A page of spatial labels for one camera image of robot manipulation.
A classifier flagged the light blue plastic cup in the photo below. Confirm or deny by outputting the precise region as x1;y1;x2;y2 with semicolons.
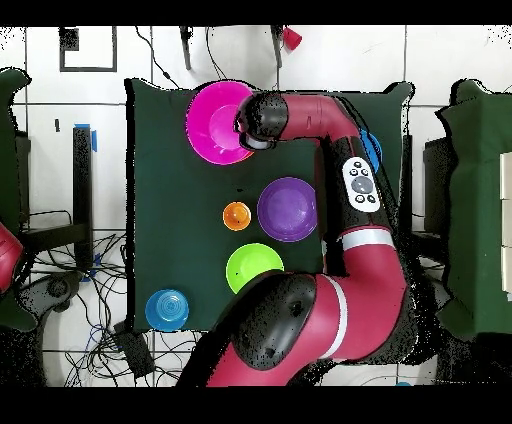
144;288;190;333

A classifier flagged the blue tape strip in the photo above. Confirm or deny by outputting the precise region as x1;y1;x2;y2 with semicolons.
74;123;98;153

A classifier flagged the red robot shell piece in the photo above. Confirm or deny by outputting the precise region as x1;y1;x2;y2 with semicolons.
0;221;25;295

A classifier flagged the purple plastic bowl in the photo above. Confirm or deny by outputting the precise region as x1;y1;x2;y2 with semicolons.
256;176;320;244

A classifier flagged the tangle of floor cables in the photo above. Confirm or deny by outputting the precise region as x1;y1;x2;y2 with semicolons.
19;209;209;387

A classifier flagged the light blue plastic bowl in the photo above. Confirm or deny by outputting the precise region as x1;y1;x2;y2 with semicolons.
358;128;384;174

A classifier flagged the black table frame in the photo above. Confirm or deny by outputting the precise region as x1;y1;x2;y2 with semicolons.
15;125;95;271

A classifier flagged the pink plastic bowl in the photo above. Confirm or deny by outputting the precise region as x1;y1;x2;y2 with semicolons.
185;80;257;166

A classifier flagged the green plastic bowl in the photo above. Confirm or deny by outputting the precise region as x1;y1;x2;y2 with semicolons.
225;242;286;295

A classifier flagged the black power strip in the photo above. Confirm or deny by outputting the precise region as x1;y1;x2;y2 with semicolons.
112;320;156;379

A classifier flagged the black floor cable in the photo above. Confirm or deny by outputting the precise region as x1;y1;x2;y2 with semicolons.
134;26;183;90

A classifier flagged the grey tripod leg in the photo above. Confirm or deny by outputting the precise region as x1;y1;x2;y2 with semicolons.
270;25;284;69
178;26;194;72

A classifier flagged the red plastic cup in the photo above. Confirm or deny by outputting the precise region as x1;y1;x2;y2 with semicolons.
282;26;304;52

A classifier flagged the black square floor frame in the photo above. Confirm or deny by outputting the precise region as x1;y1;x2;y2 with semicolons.
58;26;118;74

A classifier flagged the green cloth side table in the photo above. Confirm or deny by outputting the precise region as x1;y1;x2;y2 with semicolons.
0;66;38;333
434;78;512;340

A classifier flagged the dark green table cloth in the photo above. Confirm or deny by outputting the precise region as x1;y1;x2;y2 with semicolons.
124;77;414;336

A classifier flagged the orange plastic cup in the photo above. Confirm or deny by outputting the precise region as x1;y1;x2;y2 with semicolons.
221;201;253;232

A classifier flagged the black office chair base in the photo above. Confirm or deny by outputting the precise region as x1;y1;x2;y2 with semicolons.
17;270;83;319

